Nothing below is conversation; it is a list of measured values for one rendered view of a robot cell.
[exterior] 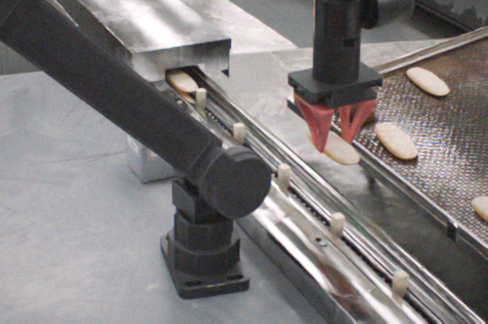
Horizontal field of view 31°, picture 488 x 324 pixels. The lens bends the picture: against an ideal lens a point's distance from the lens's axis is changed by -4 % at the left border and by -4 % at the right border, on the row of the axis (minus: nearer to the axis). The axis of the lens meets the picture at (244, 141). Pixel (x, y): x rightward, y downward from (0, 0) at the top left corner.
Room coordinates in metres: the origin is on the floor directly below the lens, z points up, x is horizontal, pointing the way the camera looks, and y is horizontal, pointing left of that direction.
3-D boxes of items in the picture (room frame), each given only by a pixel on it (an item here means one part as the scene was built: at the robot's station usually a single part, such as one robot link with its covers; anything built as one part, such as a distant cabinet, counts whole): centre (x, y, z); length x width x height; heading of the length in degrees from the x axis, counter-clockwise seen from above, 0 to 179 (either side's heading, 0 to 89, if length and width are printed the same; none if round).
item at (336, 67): (1.00, -0.11, 1.06); 0.10 x 0.07 x 0.07; 117
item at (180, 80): (1.40, 0.11, 0.86); 0.10 x 0.04 x 0.01; 27
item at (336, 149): (1.00, -0.11, 0.94); 0.10 x 0.04 x 0.01; 27
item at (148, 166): (1.15, 0.12, 0.84); 0.08 x 0.08 x 0.11; 27
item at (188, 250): (0.90, 0.04, 0.86); 0.12 x 0.09 x 0.08; 17
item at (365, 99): (1.01, -0.12, 0.99); 0.07 x 0.07 x 0.09; 27
